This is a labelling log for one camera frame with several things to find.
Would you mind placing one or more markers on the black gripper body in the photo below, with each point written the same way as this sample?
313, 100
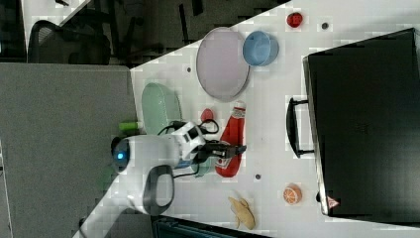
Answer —
210, 149

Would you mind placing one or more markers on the green colander basket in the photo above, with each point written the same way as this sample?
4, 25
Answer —
160, 106

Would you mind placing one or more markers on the silver toaster oven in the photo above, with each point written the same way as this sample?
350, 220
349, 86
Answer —
364, 110

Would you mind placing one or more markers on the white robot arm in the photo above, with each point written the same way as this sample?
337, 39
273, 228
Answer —
151, 161

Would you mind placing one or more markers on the blue bowl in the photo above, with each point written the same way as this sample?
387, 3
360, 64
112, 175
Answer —
260, 48

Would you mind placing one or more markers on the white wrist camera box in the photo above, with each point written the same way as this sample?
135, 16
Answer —
191, 134

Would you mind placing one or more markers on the red tomato toy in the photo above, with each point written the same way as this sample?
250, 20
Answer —
294, 20

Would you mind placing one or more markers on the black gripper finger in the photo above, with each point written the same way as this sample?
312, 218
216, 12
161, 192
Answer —
233, 151

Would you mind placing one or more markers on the orange slice toy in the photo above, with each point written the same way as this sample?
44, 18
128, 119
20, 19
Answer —
292, 194

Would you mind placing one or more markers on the peeled banana toy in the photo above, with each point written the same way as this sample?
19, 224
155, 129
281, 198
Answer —
242, 211

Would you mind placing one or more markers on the green mug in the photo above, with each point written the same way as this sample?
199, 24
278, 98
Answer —
200, 170

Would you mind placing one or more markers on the grey round plate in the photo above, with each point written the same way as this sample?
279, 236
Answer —
220, 65

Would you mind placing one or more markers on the red ketchup bottle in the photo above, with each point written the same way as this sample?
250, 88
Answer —
234, 135

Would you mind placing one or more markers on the red strawberry toy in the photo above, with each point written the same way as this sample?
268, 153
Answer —
207, 115

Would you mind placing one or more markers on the black office chair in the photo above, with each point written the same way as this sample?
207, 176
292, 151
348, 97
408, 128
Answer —
50, 43

